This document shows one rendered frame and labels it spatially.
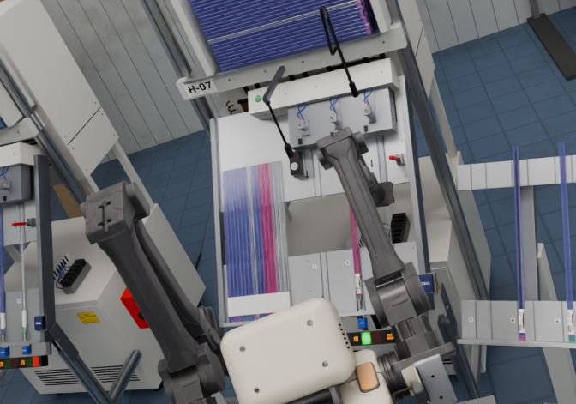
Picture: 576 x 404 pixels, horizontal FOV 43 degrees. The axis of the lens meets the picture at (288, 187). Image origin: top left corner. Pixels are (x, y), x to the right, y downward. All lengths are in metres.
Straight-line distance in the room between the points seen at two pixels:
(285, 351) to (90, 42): 4.41
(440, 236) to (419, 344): 1.23
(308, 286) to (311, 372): 1.05
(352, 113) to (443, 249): 0.57
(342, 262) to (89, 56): 3.62
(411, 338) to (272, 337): 0.26
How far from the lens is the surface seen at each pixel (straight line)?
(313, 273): 2.28
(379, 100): 2.23
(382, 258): 1.42
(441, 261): 2.45
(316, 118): 2.29
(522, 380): 2.86
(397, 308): 1.37
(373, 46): 2.22
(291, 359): 1.25
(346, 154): 1.50
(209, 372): 1.44
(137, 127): 5.69
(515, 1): 5.30
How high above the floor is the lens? 2.18
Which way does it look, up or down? 30 degrees down
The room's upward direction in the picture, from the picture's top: 25 degrees counter-clockwise
